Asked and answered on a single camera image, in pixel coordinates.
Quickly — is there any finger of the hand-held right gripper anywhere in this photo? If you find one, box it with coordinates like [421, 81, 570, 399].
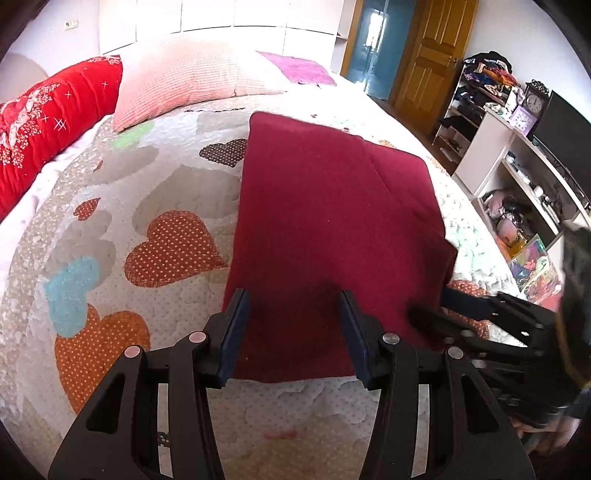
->
[442, 287, 558, 348]
[407, 306, 537, 366]

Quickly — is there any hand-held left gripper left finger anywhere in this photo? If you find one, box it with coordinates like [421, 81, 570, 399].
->
[47, 288, 252, 480]

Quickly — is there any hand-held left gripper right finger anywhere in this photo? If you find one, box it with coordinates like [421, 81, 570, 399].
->
[337, 290, 536, 480]

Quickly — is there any maroon garment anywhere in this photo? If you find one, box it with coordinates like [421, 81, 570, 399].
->
[222, 112, 459, 384]

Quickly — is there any pile of clothes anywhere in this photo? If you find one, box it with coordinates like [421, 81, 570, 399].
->
[462, 52, 520, 88]

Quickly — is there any colourful bag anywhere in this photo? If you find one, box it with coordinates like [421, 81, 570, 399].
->
[508, 233, 566, 312]

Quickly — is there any pink cloth bundle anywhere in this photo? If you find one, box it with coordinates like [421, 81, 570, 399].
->
[482, 189, 529, 245]

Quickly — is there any white television cabinet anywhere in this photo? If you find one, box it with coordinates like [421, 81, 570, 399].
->
[452, 108, 591, 259]

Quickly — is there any heart patterned quilt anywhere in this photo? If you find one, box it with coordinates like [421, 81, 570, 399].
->
[0, 74, 522, 480]

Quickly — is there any white open shelf rack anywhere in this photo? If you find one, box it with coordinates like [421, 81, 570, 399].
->
[431, 51, 527, 162]

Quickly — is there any purple clock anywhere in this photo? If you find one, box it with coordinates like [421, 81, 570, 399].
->
[510, 105, 539, 137]

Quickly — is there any black television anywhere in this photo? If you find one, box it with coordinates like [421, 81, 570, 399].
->
[531, 90, 591, 171]

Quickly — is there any black ornate clock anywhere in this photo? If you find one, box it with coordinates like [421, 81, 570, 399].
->
[524, 79, 550, 116]

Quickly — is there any white fleece blanket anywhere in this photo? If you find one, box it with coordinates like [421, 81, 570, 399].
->
[0, 111, 116, 296]

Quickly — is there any wooden door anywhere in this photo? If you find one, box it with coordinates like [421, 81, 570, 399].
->
[390, 0, 478, 123]

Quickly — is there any pink ribbed pillow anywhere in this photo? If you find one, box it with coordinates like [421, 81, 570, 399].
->
[112, 34, 289, 132]

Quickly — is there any blue door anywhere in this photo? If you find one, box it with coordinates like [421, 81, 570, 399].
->
[345, 0, 416, 100]

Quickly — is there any purple cushion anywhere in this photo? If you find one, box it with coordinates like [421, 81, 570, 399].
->
[257, 51, 338, 88]

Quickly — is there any red patterned pillow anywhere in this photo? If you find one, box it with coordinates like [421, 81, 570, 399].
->
[0, 55, 124, 222]

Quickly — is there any white wardrobe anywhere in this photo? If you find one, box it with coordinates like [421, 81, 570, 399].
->
[99, 0, 356, 56]

